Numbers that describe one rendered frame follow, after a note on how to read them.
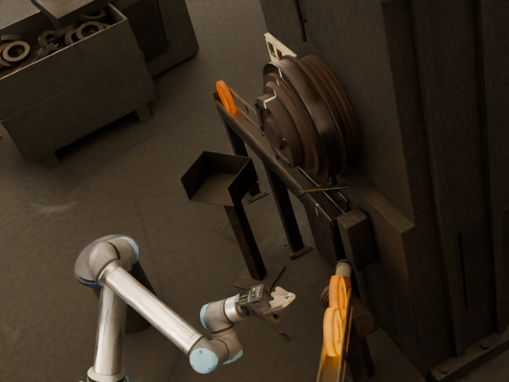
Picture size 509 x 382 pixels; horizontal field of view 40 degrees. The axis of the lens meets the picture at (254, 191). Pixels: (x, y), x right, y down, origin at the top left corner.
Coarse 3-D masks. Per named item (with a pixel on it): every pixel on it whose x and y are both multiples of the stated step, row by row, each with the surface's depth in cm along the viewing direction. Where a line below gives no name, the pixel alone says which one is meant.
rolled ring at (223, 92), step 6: (216, 84) 360; (222, 84) 353; (222, 90) 351; (228, 90) 351; (222, 96) 365; (228, 96) 351; (228, 102) 351; (234, 102) 353; (228, 108) 362; (234, 108) 355
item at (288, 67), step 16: (272, 64) 239; (288, 64) 236; (288, 80) 231; (304, 80) 230; (304, 96) 227; (320, 96) 228; (320, 112) 227; (320, 128) 228; (320, 144) 230; (336, 144) 232; (336, 160) 236; (320, 176) 248
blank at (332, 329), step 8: (328, 312) 222; (336, 312) 225; (328, 320) 219; (336, 320) 224; (328, 328) 218; (336, 328) 228; (328, 336) 218; (336, 336) 227; (328, 344) 218; (336, 344) 221; (328, 352) 220; (336, 352) 220
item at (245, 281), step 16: (208, 160) 324; (224, 160) 318; (240, 160) 312; (192, 176) 316; (208, 176) 327; (224, 176) 323; (240, 176) 302; (256, 176) 313; (192, 192) 318; (208, 192) 317; (224, 192) 313; (240, 192) 304; (240, 208) 321; (240, 224) 323; (240, 240) 332; (256, 256) 340; (256, 272) 345; (272, 272) 351
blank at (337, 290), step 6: (336, 276) 236; (330, 282) 233; (336, 282) 232; (342, 282) 238; (330, 288) 231; (336, 288) 231; (342, 288) 238; (330, 294) 230; (336, 294) 230; (342, 294) 240; (330, 300) 230; (336, 300) 229; (342, 300) 240; (330, 306) 230; (336, 306) 230; (342, 306) 237; (342, 312) 234; (342, 318) 234
